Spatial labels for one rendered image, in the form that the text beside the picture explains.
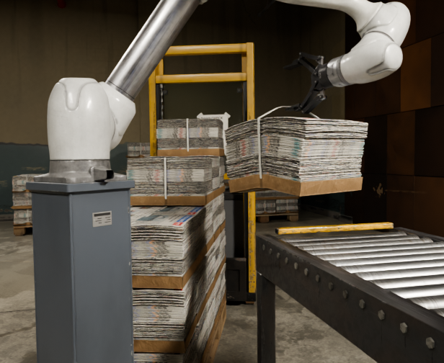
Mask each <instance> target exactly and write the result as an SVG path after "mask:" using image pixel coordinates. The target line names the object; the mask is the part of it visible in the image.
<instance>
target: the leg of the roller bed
mask: <svg viewBox="0 0 444 363"><path fill-rule="evenodd" d="M257 363H276V353H275V284H273V283H272V282H271V281H270V280H268V279H267V278H266V277H264V276H263V275H261V274H260V273H259V272H257Z"/></svg>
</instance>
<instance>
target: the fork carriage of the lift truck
mask: <svg viewBox="0 0 444 363"><path fill-rule="evenodd" d="M225 263H226V270H225V280H226V301H245V302H246V301H247V259H246V258H226V262H225Z"/></svg>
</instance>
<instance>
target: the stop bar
mask: <svg viewBox="0 0 444 363"><path fill-rule="evenodd" d="M392 228H394V224H393V223H362V224H347V225H319V226H304V227H289V228H276V229H275V233H276V234H278V235H284V234H297V233H324V232H337V231H351V230H378V229H392Z"/></svg>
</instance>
